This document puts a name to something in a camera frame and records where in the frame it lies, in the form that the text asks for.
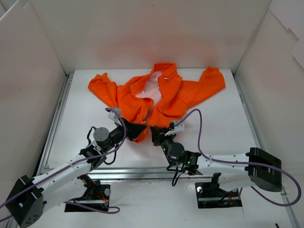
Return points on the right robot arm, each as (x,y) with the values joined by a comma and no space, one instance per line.
(254,168)

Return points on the orange zip jacket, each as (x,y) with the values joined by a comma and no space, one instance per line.
(159,97)

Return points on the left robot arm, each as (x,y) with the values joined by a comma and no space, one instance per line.
(31,197)

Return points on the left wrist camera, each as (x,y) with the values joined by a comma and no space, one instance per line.
(114,114)

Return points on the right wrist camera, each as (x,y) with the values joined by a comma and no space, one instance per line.
(174,128)

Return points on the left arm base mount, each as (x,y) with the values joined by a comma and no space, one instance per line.
(96,195)

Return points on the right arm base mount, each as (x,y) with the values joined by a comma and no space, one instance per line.
(210,196)

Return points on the aluminium table frame rail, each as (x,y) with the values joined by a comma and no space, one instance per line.
(219,126)

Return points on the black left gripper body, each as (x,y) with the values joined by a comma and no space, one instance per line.
(129,129)

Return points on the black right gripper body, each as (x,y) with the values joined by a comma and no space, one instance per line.
(160,137)

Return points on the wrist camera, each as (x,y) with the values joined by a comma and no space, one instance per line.
(114,114)
(174,128)

